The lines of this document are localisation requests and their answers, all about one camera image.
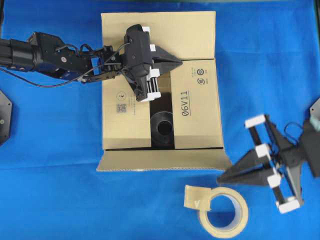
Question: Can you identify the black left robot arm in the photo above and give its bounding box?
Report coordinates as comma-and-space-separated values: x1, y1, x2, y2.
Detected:
0, 24, 183, 102

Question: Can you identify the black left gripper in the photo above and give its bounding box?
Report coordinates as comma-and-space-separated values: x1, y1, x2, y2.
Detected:
122, 27, 183, 102

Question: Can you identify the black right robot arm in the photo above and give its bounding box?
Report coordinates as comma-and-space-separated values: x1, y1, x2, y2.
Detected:
217, 100, 320, 214

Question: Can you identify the beige packing tape roll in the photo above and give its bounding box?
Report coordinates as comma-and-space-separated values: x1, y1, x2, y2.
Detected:
184, 185, 249, 239

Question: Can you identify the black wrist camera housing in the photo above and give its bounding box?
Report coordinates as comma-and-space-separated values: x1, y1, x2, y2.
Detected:
124, 24, 152, 79

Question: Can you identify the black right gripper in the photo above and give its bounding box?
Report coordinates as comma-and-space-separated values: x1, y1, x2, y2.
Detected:
216, 114, 304, 214

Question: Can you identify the blue table cloth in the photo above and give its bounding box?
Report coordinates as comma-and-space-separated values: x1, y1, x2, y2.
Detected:
0, 0, 320, 240

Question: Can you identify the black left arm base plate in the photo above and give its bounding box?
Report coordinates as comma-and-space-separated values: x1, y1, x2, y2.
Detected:
0, 91, 13, 145

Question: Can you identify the black round object inside box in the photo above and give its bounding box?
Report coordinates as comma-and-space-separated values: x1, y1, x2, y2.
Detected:
150, 111, 175, 149

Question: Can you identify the brown cardboard box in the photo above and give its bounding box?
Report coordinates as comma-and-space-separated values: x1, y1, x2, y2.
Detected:
97, 11, 231, 172

